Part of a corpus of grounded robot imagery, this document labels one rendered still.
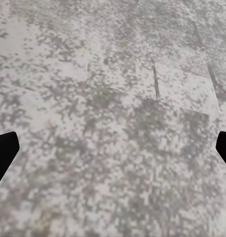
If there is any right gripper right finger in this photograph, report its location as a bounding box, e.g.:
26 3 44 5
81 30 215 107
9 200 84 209
216 131 226 163

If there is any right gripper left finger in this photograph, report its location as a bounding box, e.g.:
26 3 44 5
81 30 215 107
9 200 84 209
0 131 20 181

